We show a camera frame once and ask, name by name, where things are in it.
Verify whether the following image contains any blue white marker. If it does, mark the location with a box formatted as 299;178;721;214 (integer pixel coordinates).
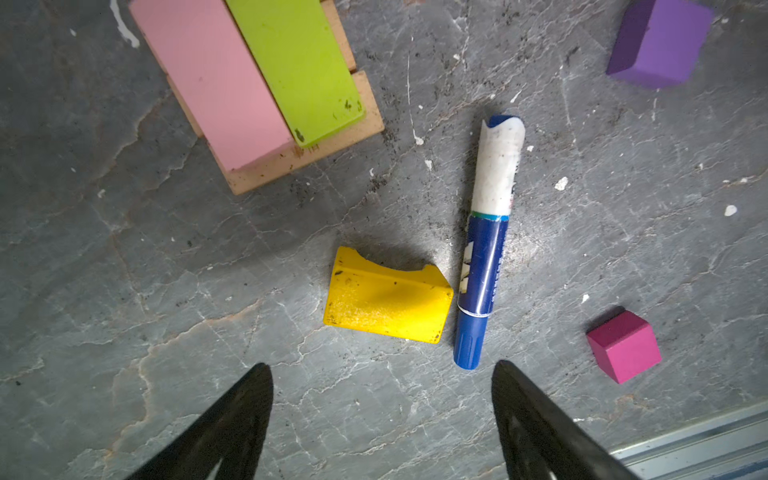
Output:
454;115;525;370

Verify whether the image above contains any purple cube block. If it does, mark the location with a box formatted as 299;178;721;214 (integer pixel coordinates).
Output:
606;0;713;89

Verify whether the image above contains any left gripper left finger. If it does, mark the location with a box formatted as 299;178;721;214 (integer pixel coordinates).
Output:
129;363;274;479

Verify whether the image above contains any magenta cube block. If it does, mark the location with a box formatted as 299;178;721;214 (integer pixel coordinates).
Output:
586;311;662;384

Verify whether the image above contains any pink block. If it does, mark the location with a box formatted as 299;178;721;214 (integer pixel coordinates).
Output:
129;0;294;171

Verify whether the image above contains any natural wood block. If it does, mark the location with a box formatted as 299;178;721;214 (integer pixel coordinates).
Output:
164;70;386;196
320;0;357;73

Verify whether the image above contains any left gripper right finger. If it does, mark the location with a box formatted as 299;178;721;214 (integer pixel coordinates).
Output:
491;360;637;479

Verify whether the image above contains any lime green block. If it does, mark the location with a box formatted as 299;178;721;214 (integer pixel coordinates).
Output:
227;0;366;148

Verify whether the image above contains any yellow arch block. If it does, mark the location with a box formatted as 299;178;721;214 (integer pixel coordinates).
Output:
323;246;453;344

